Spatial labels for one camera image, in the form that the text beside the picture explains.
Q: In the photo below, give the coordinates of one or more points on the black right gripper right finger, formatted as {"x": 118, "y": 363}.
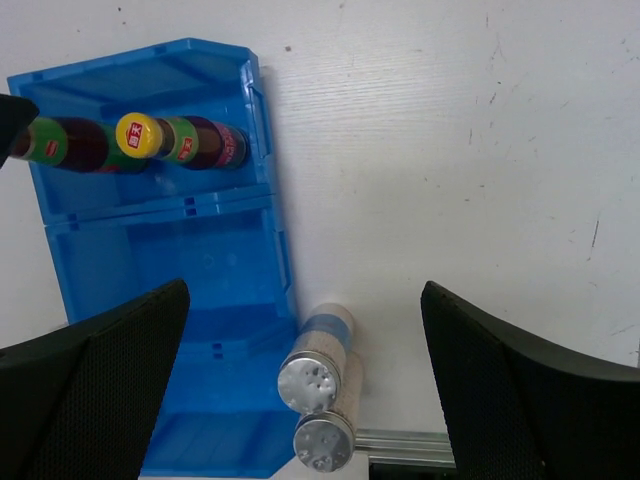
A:
{"x": 517, "y": 406}

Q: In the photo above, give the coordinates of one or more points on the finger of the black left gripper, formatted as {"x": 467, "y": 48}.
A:
{"x": 16, "y": 114}

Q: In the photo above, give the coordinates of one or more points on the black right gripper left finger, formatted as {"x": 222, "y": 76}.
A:
{"x": 82, "y": 401}

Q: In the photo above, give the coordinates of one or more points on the sauce bottle yellow cap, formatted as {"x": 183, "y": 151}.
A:
{"x": 191, "y": 142}
{"x": 75, "y": 144}

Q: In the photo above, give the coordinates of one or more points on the silver blue shaker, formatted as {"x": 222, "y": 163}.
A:
{"x": 311, "y": 376}
{"x": 325, "y": 441}

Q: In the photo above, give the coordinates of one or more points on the blue near storage bin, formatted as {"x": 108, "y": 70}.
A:
{"x": 222, "y": 415}

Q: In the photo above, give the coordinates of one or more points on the blue storage bin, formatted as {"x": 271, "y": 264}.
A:
{"x": 186, "y": 77}
{"x": 232, "y": 256}
{"x": 222, "y": 415}

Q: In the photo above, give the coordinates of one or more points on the blue far storage bin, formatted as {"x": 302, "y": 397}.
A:
{"x": 186, "y": 77}

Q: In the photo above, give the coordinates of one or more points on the blue middle storage bin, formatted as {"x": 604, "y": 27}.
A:
{"x": 232, "y": 256}

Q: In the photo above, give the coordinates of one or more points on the aluminium frame rail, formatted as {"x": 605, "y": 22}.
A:
{"x": 423, "y": 449}

